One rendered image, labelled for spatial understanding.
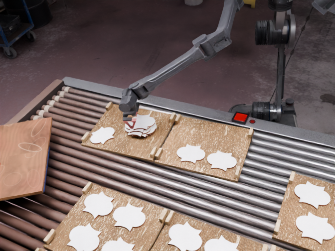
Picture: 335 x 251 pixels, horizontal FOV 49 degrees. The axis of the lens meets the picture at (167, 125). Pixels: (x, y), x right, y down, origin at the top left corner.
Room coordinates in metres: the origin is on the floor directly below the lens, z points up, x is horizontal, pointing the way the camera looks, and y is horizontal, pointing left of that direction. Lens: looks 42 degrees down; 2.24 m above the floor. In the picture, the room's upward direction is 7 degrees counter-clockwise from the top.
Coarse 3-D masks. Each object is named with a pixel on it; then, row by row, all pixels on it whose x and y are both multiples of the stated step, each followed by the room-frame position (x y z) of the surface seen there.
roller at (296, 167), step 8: (48, 104) 1.82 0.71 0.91; (56, 104) 1.80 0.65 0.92; (64, 104) 1.79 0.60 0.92; (80, 112) 1.70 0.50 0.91; (88, 112) 1.68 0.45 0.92; (96, 112) 1.67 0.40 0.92; (248, 152) 1.20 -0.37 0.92; (256, 160) 1.16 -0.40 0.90; (264, 160) 1.15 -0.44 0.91; (272, 160) 1.14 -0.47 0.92; (280, 160) 1.13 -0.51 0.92; (288, 168) 1.09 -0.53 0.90; (296, 168) 1.08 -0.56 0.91; (304, 168) 1.06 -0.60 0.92; (312, 168) 1.06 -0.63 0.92; (320, 176) 1.02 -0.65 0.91; (328, 176) 1.01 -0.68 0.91
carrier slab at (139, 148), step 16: (112, 112) 1.63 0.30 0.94; (144, 112) 1.59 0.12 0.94; (160, 112) 1.58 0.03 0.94; (96, 128) 1.51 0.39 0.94; (160, 128) 1.44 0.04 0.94; (96, 144) 1.38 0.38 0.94; (112, 144) 1.36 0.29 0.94; (128, 144) 1.35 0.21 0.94; (144, 144) 1.33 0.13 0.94; (160, 144) 1.32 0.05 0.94
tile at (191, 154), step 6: (186, 144) 1.29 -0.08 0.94; (180, 150) 1.25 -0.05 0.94; (186, 150) 1.25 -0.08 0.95; (192, 150) 1.24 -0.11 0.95; (198, 150) 1.24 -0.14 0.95; (180, 156) 1.21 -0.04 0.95; (186, 156) 1.21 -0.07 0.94; (192, 156) 1.20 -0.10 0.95; (198, 156) 1.20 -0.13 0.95; (204, 156) 1.19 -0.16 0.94; (192, 162) 1.17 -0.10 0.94
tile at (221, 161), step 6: (210, 156) 1.19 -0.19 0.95; (216, 156) 1.18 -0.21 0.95; (222, 156) 1.18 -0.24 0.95; (228, 156) 1.17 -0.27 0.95; (210, 162) 1.15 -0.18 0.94; (216, 162) 1.14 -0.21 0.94; (222, 162) 1.14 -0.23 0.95; (228, 162) 1.14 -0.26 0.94; (234, 162) 1.13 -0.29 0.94; (216, 168) 1.11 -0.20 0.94; (222, 168) 1.10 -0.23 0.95; (228, 168) 1.10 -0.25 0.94
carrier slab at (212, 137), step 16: (176, 128) 1.42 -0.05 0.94; (192, 128) 1.41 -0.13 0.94; (208, 128) 1.39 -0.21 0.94; (224, 128) 1.38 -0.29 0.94; (240, 128) 1.36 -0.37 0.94; (176, 144) 1.31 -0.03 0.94; (192, 144) 1.29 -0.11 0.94; (208, 144) 1.28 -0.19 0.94; (224, 144) 1.26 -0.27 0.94; (240, 144) 1.25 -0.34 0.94; (160, 160) 1.21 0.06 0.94; (176, 160) 1.20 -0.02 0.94; (240, 160) 1.15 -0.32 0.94; (224, 176) 1.06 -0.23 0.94
